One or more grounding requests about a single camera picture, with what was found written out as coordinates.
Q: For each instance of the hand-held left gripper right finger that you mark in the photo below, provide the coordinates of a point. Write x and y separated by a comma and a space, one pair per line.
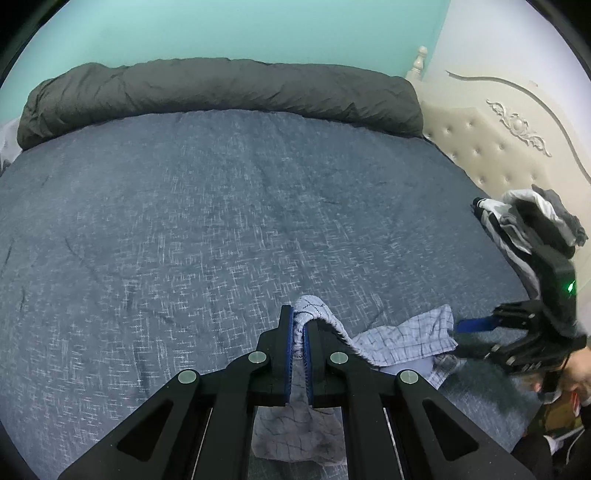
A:
308, 364

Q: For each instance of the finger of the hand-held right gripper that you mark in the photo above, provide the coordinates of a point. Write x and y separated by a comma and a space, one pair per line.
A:
517, 353
475, 324

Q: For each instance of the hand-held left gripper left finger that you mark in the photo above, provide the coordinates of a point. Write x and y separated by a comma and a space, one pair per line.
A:
287, 360

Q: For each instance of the light blue plaid shorts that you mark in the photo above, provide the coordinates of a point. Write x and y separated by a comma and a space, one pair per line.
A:
406, 337

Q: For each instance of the person's right hand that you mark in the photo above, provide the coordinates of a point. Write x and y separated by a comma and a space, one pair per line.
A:
579, 371

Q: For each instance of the black white striped garment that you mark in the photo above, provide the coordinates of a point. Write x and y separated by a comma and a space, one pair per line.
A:
524, 270

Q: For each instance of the dark grey garment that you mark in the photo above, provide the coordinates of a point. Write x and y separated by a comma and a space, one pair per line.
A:
571, 224

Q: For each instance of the cream tufted headboard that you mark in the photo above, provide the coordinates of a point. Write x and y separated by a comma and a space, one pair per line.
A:
485, 134

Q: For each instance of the dark grey rolled duvet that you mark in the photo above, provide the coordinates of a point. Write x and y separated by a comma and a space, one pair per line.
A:
207, 87

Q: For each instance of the light grey bed sheet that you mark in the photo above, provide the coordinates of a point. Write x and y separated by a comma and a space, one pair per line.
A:
7, 138

